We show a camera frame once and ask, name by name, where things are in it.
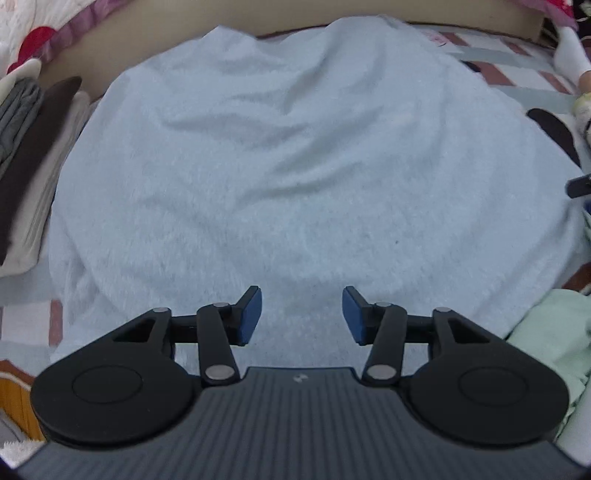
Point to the light blue fluffy garment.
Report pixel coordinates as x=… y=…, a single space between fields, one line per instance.
x=295 y=184

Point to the mint green cloth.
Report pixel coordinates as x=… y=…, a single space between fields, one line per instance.
x=554 y=341

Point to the person's foot in white sock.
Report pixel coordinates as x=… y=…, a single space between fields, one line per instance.
x=570 y=53

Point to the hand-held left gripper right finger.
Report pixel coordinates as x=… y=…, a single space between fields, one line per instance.
x=353 y=318

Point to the grey folded garment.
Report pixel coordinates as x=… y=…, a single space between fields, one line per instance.
x=18 y=115

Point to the floral quilt with purple border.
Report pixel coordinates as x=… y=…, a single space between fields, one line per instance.
x=41 y=32

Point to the white fluffy rug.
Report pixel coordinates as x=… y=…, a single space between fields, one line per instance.
x=18 y=452

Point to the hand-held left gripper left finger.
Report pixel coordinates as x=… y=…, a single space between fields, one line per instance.
x=251 y=316

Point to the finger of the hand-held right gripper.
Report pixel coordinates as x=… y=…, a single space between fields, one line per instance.
x=578 y=185

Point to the beige mattress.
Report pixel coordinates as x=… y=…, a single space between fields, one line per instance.
x=152 y=37

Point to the stack of folded clothes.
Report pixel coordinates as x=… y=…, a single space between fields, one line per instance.
x=41 y=198

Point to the black cloth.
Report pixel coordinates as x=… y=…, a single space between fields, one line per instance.
x=554 y=131

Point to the dark brown folded garment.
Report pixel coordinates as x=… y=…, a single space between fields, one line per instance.
x=32 y=152

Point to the checked bed sheet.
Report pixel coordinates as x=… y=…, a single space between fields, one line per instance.
x=508 y=69

